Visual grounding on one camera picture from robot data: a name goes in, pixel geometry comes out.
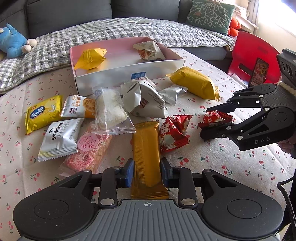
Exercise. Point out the smartphone on chair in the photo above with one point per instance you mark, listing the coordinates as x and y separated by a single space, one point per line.
259 74

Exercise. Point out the cherry print tablecloth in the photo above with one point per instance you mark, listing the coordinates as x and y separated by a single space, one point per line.
22 174

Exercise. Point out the green patterned cushion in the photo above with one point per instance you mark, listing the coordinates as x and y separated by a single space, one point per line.
211 15

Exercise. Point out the small red candy packet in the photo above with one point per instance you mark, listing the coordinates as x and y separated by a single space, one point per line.
215 118

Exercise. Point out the pink strawberry snack packet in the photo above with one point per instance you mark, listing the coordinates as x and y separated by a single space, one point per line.
91 149

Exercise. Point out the silver small snack packet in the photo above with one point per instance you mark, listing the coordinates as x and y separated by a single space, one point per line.
171 93

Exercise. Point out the large yellow snack bag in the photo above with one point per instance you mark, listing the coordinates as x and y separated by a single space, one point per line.
91 58
196 83

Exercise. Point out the blue plush toy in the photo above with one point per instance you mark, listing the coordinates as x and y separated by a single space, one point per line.
14 44

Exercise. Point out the white nut kernel packet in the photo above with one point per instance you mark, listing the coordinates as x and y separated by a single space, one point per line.
149 51

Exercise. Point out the pink silver cardboard box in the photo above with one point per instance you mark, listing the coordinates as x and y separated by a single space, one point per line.
122 63

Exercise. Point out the white paper on quilt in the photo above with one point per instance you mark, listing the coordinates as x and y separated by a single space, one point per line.
142 21

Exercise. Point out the red plastic chair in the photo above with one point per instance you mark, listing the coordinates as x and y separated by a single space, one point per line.
247 49

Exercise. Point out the white rice cake packet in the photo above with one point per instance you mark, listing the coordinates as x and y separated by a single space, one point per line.
60 139

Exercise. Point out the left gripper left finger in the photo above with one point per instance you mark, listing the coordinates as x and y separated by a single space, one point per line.
112 179

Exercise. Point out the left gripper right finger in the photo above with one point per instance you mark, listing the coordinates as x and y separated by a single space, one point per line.
181 178

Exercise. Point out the gold wafer bar packet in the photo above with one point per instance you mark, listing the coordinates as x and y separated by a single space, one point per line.
147 181

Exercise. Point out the grey checkered quilt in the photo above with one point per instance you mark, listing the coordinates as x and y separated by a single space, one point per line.
53 49

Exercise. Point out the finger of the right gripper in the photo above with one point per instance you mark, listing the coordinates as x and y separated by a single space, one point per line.
245 98
231 133

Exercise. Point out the yellow cracker packet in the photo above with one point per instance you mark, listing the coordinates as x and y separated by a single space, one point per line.
42 114

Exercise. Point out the right hand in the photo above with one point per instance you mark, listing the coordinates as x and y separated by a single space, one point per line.
288 146

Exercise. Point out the dark grey sofa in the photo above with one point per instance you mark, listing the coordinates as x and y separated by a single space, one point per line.
37 18

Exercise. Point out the clear white pastry packet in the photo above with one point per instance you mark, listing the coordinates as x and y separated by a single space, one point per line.
111 117

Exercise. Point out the white orange lotus snack packet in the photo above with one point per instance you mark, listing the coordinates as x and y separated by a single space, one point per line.
76 106

